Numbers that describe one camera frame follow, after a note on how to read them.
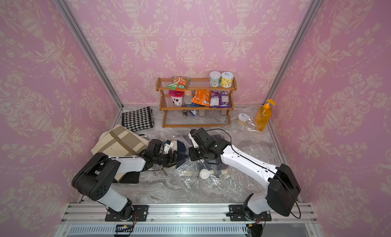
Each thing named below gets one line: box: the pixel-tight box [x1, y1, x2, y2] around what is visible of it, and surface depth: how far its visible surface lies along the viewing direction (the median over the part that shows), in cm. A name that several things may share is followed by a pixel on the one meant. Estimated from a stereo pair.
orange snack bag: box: [190, 89, 211, 107], surface depth 102 cm
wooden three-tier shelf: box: [155, 77, 238, 128], surface depth 105 cm
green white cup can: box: [209, 70, 222, 87], surface depth 91 cm
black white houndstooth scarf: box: [121, 106, 155, 133], surface depth 108 cm
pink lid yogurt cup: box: [168, 90, 185, 107], surface depth 96 cm
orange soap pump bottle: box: [254, 99, 276, 133], surface depth 98 cm
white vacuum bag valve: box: [199, 168, 210, 180], surface depth 85 cm
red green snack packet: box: [165, 76, 191, 92], surface depth 89 cm
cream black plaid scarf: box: [183, 161, 230, 178], surface depth 85 cm
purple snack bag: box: [209, 90, 231, 109], surface depth 102 cm
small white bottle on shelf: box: [183, 89, 193, 105], surface depth 101 cm
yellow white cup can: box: [219, 71, 235, 88], surface depth 91 cm
